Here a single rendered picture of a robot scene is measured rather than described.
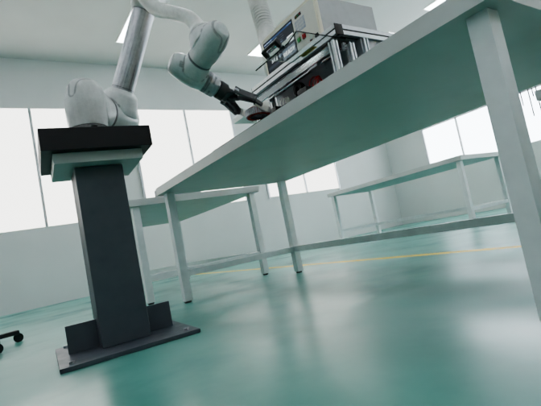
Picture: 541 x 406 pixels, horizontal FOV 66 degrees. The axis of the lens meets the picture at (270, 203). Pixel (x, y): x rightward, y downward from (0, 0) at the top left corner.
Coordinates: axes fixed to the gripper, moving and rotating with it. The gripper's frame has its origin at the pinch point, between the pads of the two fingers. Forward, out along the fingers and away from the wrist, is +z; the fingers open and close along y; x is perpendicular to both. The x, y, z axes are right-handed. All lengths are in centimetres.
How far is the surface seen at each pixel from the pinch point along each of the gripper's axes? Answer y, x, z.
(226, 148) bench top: -13.9, -15.3, -3.1
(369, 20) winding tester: 19, 67, 35
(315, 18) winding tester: 18, 47, 6
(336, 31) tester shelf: 30.0, 33.9, 10.3
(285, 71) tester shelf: -6.7, 33.1, 10.4
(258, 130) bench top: 12.9, -15.8, -2.7
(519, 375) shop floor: 106, -89, 14
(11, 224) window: -463, -20, -80
